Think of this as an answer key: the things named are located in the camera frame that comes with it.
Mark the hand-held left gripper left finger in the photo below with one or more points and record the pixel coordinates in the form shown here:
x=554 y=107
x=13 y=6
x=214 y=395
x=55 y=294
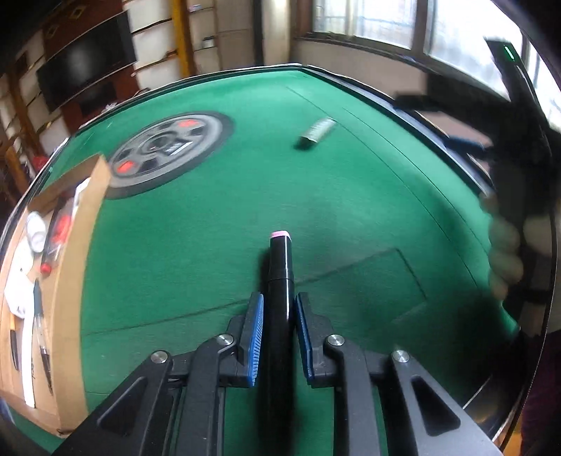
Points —
x=256 y=337

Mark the white plastic stick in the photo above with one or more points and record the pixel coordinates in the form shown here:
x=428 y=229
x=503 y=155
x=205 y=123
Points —
x=28 y=368

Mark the cardboard box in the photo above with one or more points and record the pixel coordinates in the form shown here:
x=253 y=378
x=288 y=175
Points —
x=74 y=285

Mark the black and clear gel pen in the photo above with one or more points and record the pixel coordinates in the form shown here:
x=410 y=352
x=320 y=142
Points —
x=41 y=342

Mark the dark slim object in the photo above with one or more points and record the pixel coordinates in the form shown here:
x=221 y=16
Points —
x=14 y=348

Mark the black marker with pink end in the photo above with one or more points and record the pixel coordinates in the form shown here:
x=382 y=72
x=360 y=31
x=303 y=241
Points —
x=277 y=307

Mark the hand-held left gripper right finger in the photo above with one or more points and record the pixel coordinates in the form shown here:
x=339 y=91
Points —
x=302 y=337

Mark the white round object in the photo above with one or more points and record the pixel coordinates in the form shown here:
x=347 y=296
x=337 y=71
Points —
x=36 y=222
x=37 y=242

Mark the person's right hand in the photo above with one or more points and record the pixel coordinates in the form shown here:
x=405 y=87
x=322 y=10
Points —
x=504 y=250

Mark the white charger adapter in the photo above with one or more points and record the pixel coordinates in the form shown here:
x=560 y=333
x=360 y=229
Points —
x=19 y=291

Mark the large window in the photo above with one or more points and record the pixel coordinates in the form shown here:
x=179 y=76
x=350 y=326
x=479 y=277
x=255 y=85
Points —
x=372 y=17

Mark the red capped object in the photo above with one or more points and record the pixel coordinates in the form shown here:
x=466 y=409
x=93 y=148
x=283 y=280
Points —
x=63 y=227

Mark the small red object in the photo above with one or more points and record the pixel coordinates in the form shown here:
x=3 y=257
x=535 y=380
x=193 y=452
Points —
x=46 y=268

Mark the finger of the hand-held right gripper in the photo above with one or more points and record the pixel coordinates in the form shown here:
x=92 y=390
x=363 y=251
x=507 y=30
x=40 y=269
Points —
x=464 y=142
x=420 y=101

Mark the black flat television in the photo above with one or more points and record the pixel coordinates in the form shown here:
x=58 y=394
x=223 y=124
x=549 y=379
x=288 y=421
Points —
x=83 y=61

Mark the tall standing air conditioner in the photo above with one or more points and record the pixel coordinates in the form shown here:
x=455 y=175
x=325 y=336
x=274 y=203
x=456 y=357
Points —
x=278 y=26

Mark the round table control panel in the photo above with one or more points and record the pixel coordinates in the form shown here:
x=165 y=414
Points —
x=175 y=144

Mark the wooden wall shelf unit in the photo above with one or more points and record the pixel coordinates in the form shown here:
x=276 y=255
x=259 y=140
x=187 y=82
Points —
x=206 y=26

